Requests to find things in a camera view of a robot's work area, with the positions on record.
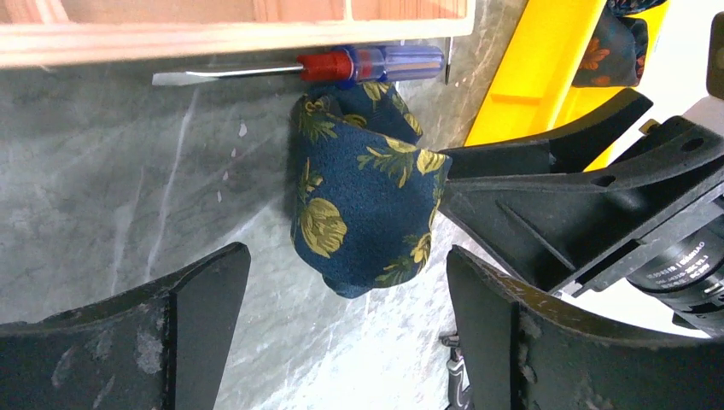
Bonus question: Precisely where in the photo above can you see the red blue screwdriver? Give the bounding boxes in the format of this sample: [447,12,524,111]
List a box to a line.
[151,44,449,88]

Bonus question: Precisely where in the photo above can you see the dark orange floral tie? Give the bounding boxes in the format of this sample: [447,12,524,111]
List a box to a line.
[572,0,666,88]

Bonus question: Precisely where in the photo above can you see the black pliers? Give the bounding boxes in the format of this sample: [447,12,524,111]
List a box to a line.
[439,333,475,410]

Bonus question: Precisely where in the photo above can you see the yellow plastic tray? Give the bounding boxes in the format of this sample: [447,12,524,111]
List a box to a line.
[464,1,668,171]

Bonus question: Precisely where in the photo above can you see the blue yellow floral tie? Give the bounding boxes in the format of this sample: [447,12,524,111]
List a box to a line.
[290,82,452,299]

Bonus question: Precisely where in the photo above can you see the wooden compartment box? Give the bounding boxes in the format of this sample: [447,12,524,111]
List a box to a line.
[1,0,476,68]

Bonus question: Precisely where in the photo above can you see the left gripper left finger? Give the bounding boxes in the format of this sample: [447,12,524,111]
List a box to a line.
[1,243,251,409]

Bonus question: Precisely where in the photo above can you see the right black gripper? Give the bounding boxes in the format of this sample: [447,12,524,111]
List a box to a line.
[441,116,723,337]

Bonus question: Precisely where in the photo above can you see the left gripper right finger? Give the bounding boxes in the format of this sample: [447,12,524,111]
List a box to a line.
[447,246,723,409]

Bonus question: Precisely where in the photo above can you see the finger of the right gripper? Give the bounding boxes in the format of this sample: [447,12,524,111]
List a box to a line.
[442,88,653,179]

